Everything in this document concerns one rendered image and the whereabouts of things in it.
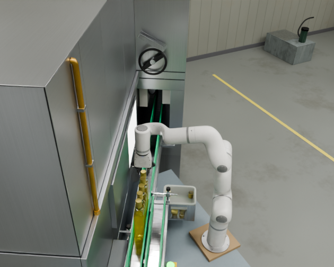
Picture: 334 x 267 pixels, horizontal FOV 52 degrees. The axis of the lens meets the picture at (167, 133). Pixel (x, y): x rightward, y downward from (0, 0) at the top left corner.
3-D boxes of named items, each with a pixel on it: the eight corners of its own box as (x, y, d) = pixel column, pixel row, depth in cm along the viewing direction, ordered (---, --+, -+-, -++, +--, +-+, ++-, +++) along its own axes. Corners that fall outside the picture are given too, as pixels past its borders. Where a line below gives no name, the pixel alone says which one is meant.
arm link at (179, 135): (190, 116, 192) (138, 121, 199) (187, 133, 179) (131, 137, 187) (192, 130, 197) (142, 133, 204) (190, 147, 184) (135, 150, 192)
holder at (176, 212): (156, 200, 253) (156, 185, 244) (194, 202, 252) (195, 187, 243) (154, 219, 239) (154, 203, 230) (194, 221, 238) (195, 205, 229)
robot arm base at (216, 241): (220, 226, 244) (223, 208, 233) (235, 247, 230) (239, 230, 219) (196, 234, 238) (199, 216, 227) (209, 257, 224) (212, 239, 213)
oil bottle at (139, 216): (135, 229, 207) (134, 204, 194) (144, 229, 206) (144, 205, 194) (134, 237, 202) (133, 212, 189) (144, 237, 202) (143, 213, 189)
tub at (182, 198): (164, 193, 248) (164, 184, 243) (195, 194, 248) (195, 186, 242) (162, 211, 234) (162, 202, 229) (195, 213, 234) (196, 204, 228)
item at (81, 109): (94, 210, 151) (70, 55, 109) (101, 210, 151) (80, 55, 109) (93, 215, 149) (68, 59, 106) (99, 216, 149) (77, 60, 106)
